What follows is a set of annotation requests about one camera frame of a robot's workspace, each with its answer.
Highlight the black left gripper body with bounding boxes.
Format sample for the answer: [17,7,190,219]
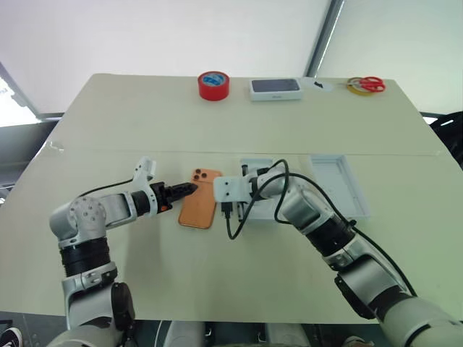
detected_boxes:
[149,181,175,215]

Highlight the white phone box base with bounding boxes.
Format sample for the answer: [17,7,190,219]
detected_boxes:
[239,157,287,222]

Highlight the closed white phone box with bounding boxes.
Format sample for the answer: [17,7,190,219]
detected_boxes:
[248,77,305,103]

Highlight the white phone box lid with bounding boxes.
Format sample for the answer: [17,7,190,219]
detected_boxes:
[310,154,373,220]

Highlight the orange smartphone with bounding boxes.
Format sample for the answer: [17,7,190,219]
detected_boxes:
[177,167,224,231]

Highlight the red tape roll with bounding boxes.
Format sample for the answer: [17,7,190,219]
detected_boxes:
[197,70,232,103]

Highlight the small white card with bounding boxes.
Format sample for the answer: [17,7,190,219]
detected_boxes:
[302,76,334,93]

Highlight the pale grey rounded shape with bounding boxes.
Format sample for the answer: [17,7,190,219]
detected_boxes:
[158,320,205,347]
[265,322,309,347]

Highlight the thin yellow tape roll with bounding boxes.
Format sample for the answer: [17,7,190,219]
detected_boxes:
[346,77,370,96]

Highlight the grey metal pole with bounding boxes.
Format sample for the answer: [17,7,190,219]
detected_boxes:
[305,0,345,78]

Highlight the black and white shoe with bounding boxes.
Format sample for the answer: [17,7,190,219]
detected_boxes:
[0,326,24,347]

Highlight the black chair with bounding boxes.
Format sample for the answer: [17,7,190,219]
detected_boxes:
[421,110,463,166]

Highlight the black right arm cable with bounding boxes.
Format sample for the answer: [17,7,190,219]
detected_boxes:
[221,158,417,297]

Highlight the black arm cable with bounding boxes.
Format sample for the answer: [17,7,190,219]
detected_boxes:
[77,177,135,199]
[221,158,417,297]

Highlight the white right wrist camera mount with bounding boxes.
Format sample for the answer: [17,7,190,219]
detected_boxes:
[212,176,251,204]

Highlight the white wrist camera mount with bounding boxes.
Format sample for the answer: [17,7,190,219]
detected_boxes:
[212,176,251,204]
[130,155,158,193]

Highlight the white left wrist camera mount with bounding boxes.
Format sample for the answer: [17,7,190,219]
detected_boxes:
[130,155,158,193]

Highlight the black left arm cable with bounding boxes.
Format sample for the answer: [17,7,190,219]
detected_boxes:
[77,177,135,199]

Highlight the red-handled scissors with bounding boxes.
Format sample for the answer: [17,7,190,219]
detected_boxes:
[339,76,386,93]

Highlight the grey window frame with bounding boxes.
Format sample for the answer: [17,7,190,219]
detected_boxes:
[0,60,65,126]

